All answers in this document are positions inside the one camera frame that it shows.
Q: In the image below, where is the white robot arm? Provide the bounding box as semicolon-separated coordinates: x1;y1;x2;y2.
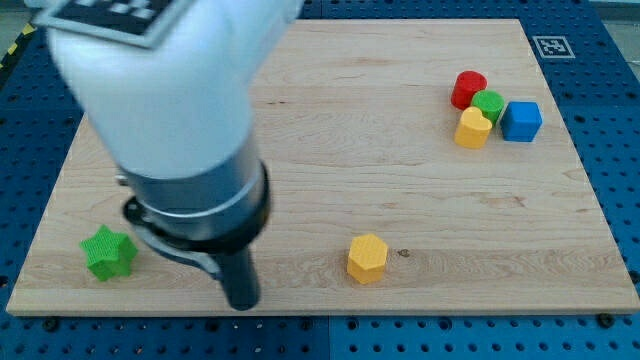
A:
33;0;303;310

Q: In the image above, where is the wooden board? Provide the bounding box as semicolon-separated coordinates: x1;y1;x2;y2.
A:
5;18;640;318

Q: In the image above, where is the blue cube block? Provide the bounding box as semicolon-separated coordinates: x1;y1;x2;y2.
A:
500;101;543;142

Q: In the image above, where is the red cylinder block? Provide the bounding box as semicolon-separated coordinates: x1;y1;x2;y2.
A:
450;70;488;110

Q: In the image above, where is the fiducial tag on arm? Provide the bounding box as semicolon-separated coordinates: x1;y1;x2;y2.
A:
33;0;193;49

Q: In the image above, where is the yellow heart block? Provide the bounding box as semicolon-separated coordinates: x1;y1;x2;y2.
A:
454;106;493;149

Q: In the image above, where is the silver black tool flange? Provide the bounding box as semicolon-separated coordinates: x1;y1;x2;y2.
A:
118;133;270;280

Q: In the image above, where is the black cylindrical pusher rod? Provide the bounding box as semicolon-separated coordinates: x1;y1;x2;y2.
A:
216;247;260;311

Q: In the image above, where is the green cylinder block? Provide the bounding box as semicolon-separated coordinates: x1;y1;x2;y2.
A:
471;90;505;125

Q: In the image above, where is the yellow hexagon block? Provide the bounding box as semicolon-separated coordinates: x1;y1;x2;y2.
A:
347;233;389;284

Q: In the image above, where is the green star block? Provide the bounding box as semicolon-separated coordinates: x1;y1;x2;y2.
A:
79;225;138;281

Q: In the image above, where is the fiducial tag on table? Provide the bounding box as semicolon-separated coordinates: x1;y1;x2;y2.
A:
533;35;575;59

